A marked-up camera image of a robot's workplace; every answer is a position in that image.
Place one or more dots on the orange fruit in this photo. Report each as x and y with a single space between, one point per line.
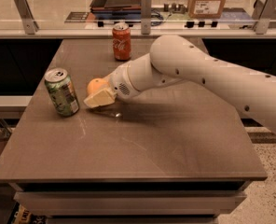
96 84

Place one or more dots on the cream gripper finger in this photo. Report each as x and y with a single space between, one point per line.
102 97

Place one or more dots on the cardboard box with label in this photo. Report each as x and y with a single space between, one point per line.
205 9

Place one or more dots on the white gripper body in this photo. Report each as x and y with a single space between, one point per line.
119 79

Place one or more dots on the right metal glass bracket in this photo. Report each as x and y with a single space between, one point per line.
262 15

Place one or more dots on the middle metal glass bracket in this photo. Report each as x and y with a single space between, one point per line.
146 17

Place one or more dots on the red cola can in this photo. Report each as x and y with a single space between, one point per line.
121 41

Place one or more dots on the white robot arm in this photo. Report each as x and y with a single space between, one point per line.
173 59

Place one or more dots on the green soda can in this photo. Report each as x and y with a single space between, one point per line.
61 91

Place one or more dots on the metal glass bracket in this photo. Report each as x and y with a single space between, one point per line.
28 21
262 15
146 17

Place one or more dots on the left metal glass bracket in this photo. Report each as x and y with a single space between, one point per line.
28 21

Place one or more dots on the yellow black printed bag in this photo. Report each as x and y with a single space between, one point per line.
24 216

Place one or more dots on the grey drawer front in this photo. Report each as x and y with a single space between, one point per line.
127 203

